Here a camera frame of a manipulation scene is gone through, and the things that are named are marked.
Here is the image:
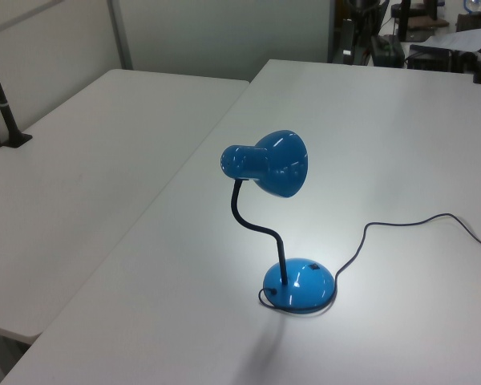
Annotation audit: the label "blue gooseneck desk lamp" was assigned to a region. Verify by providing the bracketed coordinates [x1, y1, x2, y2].
[218, 128, 338, 313]

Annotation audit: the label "black box with green parts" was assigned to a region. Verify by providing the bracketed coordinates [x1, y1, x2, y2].
[369, 34, 406, 67]

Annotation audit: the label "black upright stand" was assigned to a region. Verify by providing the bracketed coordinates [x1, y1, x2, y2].
[396, 0, 412, 41]

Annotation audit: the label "black pole with white tie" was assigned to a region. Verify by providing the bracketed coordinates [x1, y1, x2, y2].
[0, 34, 34, 149]

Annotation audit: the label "pale blue sheet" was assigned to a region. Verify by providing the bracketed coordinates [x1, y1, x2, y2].
[423, 28, 481, 53]

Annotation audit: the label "black metal bracket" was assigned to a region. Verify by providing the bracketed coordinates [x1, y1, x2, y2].
[340, 18, 356, 57]

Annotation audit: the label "thin black lamp cord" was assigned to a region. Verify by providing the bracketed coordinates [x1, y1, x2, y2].
[257, 213, 481, 316]

